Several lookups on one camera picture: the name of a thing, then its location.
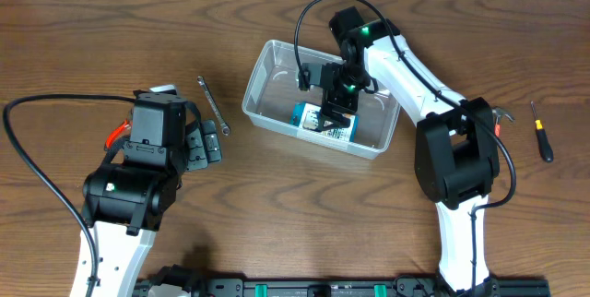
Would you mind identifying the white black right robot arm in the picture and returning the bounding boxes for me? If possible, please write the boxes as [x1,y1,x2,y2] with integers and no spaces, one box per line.
[300,7,500,296]

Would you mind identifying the clear plastic container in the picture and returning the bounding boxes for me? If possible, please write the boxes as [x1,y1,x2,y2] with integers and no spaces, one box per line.
[242,40,400,160]

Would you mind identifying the silver combination wrench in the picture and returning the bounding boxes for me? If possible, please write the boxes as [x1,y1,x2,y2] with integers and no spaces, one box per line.
[196,77,231,137]

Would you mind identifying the small claw hammer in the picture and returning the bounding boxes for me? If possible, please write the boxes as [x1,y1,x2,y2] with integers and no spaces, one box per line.
[492,106,515,137]

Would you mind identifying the white screwdriver set box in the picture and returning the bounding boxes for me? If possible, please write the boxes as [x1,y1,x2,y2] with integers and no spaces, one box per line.
[289,101,360,143]

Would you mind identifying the orange handled pliers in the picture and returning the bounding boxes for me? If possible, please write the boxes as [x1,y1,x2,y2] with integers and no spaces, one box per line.
[104,119,132,150]

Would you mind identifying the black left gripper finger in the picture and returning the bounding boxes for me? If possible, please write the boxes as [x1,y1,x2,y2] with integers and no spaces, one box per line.
[183,125,209,173]
[201,120,222,163]

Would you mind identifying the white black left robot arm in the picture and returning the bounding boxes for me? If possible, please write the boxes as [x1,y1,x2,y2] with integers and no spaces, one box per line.
[70,85,222,296]

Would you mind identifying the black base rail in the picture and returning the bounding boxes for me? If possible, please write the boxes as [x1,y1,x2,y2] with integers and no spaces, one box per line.
[132,265,551,297]

